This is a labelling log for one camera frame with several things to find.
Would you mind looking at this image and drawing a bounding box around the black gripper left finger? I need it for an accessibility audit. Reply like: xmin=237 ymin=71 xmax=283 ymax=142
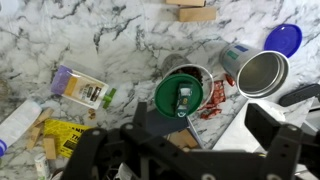
xmin=61 ymin=101 xmax=208 ymax=180

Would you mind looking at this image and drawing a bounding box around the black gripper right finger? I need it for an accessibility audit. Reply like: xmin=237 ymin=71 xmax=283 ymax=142
xmin=244 ymin=103 xmax=320 ymax=180

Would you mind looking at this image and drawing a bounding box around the green round lid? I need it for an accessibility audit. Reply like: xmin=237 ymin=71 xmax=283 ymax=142
xmin=154 ymin=73 xmax=204 ymax=119

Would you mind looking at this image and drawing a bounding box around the clear cup with dark contents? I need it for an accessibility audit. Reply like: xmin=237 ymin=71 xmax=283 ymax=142
xmin=161 ymin=53 xmax=215 ymax=108

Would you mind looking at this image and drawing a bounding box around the blue round lid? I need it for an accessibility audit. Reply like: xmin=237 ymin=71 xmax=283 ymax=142
xmin=264 ymin=23 xmax=303 ymax=59

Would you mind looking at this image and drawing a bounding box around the dark grey open box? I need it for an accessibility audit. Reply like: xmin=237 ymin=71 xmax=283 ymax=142
xmin=146 ymin=108 xmax=202 ymax=150

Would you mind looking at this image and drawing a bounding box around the white flat sheet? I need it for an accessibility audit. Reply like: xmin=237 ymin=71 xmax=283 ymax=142
xmin=212 ymin=99 xmax=320 ymax=155

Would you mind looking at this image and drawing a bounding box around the black remote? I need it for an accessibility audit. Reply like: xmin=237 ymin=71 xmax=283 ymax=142
xmin=278 ymin=83 xmax=320 ymax=108

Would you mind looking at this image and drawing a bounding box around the silver metal can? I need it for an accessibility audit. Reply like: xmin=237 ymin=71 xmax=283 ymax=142
xmin=219 ymin=42 xmax=291 ymax=100

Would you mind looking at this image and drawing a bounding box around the small red candy wrapper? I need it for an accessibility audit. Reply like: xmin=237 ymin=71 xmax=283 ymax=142
xmin=224 ymin=73 xmax=236 ymax=87

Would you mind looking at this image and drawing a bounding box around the small wooden block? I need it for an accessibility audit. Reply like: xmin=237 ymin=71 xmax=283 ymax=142
xmin=25 ymin=126 xmax=43 ymax=151
xmin=42 ymin=136 xmax=58 ymax=161
xmin=178 ymin=6 xmax=217 ymax=23
xmin=165 ymin=0 xmax=206 ymax=7
xmin=26 ymin=107 xmax=55 ymax=134

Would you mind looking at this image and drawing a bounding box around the small white bottle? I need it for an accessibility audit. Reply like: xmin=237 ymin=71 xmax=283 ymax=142
xmin=34 ymin=153 xmax=51 ymax=180

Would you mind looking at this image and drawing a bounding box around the white bottle with blue cap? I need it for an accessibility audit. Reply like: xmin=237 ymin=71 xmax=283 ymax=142
xmin=0 ymin=99 xmax=43 ymax=158

